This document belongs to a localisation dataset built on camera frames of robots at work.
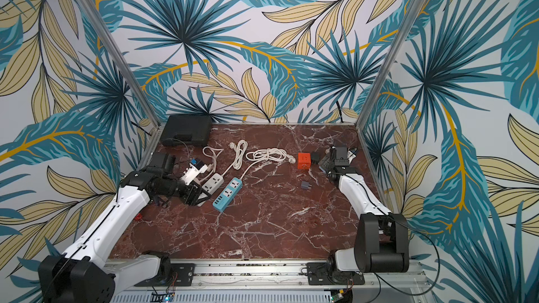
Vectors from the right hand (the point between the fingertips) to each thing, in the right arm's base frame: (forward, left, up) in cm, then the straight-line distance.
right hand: (333, 164), depth 90 cm
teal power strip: (-9, +46, -9) cm, 47 cm away
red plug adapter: (+6, +11, -5) cm, 14 cm away
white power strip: (-2, +52, -9) cm, 53 cm away
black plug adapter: (+10, +5, -8) cm, 14 cm away
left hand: (-14, +52, +4) cm, 54 cm away
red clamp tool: (-30, +60, +24) cm, 71 cm away
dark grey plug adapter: (-4, +11, -10) cm, 16 cm away
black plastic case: (+29, +71, -7) cm, 77 cm away
